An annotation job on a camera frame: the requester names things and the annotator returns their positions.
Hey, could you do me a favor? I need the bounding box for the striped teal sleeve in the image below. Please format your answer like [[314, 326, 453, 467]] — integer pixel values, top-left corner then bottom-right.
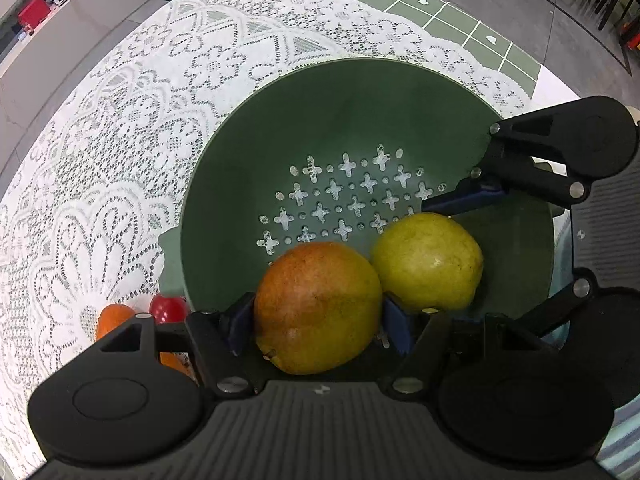
[[550, 212, 640, 479]]

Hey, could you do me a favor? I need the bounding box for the white tv cabinet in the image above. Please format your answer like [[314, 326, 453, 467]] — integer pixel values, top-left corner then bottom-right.
[[0, 0, 162, 126]]

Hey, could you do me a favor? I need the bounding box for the green colander bowl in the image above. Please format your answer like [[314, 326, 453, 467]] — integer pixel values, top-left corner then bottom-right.
[[158, 57, 558, 334]]

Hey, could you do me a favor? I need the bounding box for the yellow-green pear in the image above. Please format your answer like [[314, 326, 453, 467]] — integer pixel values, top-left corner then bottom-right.
[[370, 212, 484, 314]]

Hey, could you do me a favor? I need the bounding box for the red cherry tomato back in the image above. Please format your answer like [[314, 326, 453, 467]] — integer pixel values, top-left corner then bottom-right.
[[149, 294, 191, 324]]

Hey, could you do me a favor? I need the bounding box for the red box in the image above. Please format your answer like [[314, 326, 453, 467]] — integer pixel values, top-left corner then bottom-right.
[[17, 0, 51, 30]]

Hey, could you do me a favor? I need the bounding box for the orange tangerine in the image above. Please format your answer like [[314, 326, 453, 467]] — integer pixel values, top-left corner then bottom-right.
[[96, 304, 136, 340], [158, 352, 192, 377]]

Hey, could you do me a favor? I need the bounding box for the white lace tablecloth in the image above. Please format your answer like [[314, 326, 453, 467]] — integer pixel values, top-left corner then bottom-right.
[[1, 0, 532, 479]]

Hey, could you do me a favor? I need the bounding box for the green grid table mat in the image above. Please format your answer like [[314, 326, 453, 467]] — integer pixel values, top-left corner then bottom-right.
[[356, 0, 541, 96]]

